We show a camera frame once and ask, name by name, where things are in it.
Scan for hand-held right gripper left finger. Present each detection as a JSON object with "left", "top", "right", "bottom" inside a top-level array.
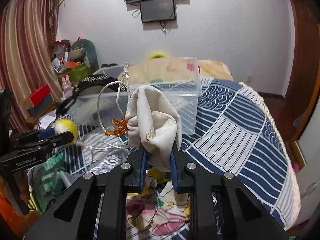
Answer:
[{"left": 24, "top": 145, "right": 150, "bottom": 240}]

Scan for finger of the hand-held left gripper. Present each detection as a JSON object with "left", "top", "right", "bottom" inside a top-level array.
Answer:
[
  {"left": 14, "top": 131, "right": 74, "bottom": 155},
  {"left": 10, "top": 128, "right": 57, "bottom": 143}
]

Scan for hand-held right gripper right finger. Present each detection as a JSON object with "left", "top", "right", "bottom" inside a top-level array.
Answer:
[{"left": 170, "top": 149, "right": 290, "bottom": 240}]

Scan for yellow white soft ball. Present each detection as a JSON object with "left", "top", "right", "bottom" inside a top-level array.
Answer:
[{"left": 54, "top": 119, "right": 79, "bottom": 141}]

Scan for white cloth pouch orange ribbon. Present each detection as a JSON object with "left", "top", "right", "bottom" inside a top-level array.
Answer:
[{"left": 104, "top": 85, "right": 183, "bottom": 173}]

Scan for clear plastic storage box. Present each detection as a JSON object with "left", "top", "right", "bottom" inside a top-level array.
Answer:
[{"left": 72, "top": 57, "right": 202, "bottom": 135}]

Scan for grey box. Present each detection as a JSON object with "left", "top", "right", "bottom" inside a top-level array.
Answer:
[{"left": 27, "top": 101, "right": 57, "bottom": 118}]

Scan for green white cloth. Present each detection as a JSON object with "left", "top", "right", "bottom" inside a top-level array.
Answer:
[{"left": 32, "top": 154, "right": 73, "bottom": 213}]

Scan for red box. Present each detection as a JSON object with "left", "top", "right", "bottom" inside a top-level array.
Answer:
[{"left": 24, "top": 84, "right": 53, "bottom": 107}]

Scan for floral printed cloth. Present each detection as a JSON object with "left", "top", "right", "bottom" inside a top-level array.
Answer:
[{"left": 125, "top": 167, "right": 192, "bottom": 237}]

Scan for pink rabbit toy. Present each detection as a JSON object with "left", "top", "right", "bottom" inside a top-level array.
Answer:
[{"left": 61, "top": 75, "right": 74, "bottom": 98}]

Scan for black woven bag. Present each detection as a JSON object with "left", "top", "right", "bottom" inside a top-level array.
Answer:
[{"left": 56, "top": 74, "right": 128, "bottom": 115}]

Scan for green cardboard box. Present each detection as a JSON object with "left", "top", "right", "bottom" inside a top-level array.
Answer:
[{"left": 57, "top": 64, "right": 93, "bottom": 83}]

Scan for blue white patterned blanket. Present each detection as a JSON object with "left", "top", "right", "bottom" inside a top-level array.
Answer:
[{"left": 27, "top": 76, "right": 302, "bottom": 240}]

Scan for striped red curtain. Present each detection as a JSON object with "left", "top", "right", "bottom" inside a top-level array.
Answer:
[{"left": 0, "top": 0, "right": 63, "bottom": 131}]

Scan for peach printed blanket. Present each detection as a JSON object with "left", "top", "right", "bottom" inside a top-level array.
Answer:
[{"left": 119, "top": 57, "right": 234, "bottom": 86}]

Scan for yellow plush toy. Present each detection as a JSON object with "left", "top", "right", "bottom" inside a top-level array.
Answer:
[{"left": 147, "top": 51, "right": 169, "bottom": 60}]

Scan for white cord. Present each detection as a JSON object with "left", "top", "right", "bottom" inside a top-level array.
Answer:
[{"left": 97, "top": 64, "right": 141, "bottom": 153}]

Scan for black monitor cables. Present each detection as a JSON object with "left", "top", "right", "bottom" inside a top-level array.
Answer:
[{"left": 159, "top": 21, "right": 173, "bottom": 36}]

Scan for brown wooden door frame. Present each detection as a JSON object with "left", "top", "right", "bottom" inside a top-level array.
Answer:
[{"left": 272, "top": 0, "right": 320, "bottom": 141}]

